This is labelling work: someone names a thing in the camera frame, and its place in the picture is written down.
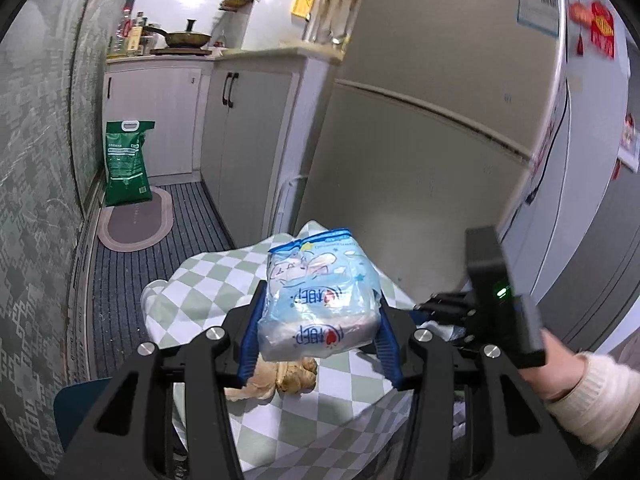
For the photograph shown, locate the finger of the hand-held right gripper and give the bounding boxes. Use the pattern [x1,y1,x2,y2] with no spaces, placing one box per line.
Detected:
[412,291,482,347]

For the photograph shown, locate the white cabinet with small handle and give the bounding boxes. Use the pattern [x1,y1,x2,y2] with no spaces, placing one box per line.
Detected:
[103,57,215,179]

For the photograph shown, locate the beige countertop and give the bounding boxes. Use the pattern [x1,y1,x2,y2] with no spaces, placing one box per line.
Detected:
[106,46,347,67]

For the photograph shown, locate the striped dark floor mat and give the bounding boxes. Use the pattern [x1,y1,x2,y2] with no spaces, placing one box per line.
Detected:
[70,182,239,382]

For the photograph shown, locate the frosted patterned glass door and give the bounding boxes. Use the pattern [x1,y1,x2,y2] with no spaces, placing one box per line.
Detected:
[0,0,147,397]

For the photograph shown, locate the group of condiment bottles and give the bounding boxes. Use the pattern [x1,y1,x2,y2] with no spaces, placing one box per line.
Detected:
[107,6,152,59]

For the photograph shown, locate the grey refrigerator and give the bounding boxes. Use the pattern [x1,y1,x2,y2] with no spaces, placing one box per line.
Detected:
[295,0,640,356]

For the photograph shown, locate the frying pan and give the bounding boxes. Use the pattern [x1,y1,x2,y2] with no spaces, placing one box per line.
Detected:
[145,19,214,49]

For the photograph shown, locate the person's right forearm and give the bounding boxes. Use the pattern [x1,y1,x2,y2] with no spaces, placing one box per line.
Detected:
[542,332,640,453]

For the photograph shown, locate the green rice bag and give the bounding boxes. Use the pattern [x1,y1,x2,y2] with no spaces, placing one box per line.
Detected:
[103,120,156,207]

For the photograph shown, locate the white cabinet with double handles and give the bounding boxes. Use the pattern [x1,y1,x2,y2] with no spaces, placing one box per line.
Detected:
[200,54,322,252]

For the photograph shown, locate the blue printed plastic wrapper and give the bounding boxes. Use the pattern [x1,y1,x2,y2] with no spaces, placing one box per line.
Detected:
[256,228,383,361]

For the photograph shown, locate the green white checkered tablecloth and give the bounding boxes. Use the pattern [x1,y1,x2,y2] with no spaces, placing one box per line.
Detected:
[141,220,471,480]

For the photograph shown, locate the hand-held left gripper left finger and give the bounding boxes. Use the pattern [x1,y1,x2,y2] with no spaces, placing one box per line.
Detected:
[52,280,269,480]

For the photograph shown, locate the blue label sticker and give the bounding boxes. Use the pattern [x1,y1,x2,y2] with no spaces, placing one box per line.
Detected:
[517,0,561,39]

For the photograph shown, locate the beige plastic bag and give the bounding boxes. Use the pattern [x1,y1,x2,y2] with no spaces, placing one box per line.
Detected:
[224,359,278,404]

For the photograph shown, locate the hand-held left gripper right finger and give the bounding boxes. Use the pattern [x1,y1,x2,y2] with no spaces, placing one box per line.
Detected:
[372,305,583,480]

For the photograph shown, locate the teal trash bin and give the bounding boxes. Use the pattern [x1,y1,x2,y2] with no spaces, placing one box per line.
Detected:
[53,377,117,454]

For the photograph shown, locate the hanging kitchen utensils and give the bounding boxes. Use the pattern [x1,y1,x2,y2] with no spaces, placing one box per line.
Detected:
[311,0,362,47]

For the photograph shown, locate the red hanging decoration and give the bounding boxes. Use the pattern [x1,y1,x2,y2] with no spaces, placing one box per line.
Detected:
[569,1,616,60]

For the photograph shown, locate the oval grey floor mat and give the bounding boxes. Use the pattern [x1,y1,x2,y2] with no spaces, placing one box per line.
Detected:
[96,187,176,254]

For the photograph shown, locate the wall calendar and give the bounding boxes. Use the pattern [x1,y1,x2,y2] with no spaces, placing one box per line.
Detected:
[618,112,640,174]

